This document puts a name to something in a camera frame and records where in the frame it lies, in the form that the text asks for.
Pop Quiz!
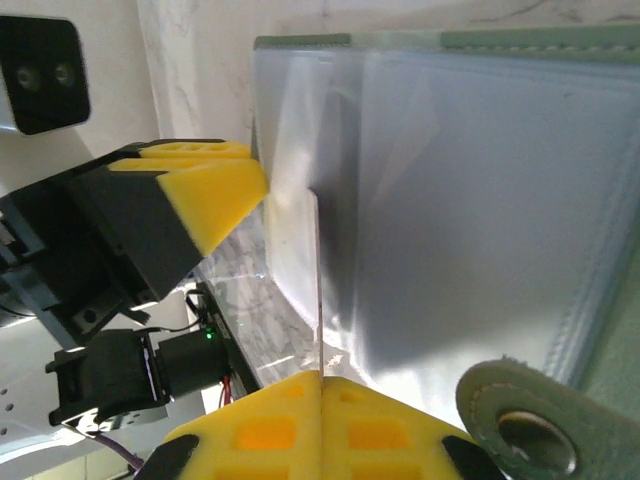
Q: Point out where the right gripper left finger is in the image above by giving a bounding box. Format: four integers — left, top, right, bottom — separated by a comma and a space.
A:
132, 372, 321, 480

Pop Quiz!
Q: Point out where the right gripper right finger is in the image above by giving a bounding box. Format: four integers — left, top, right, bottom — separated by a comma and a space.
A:
323, 377, 506, 480

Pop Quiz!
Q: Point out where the green card holder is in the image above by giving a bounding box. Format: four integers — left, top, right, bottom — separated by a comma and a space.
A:
249, 22, 640, 480

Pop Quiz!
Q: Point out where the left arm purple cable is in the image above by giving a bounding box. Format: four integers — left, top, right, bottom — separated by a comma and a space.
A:
94, 432, 149, 474

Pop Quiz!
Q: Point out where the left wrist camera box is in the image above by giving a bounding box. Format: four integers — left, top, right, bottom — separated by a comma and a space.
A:
0, 14, 92, 136

